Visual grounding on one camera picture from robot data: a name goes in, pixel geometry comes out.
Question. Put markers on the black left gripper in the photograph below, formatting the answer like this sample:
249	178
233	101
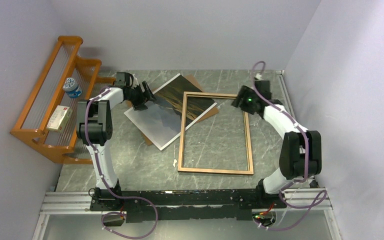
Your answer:
139	105

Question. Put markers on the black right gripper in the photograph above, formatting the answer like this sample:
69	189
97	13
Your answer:
243	93

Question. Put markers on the landscape photo print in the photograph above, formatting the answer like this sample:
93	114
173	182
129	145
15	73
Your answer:
168	109

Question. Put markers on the wooden picture frame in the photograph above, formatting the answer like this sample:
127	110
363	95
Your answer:
223	146

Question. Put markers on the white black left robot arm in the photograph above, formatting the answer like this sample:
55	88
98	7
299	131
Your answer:
94	127

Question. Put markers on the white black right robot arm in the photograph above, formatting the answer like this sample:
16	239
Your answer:
301	151

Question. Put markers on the brown backing board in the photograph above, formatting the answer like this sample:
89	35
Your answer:
192	99

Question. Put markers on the blue white round tub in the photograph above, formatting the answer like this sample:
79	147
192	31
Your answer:
71	87

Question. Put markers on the white red small box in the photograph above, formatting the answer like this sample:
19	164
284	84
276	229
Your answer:
59	119

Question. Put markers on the orange wooden rack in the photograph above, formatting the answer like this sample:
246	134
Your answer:
31	125

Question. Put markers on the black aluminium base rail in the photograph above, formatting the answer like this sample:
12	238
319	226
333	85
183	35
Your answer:
148	205

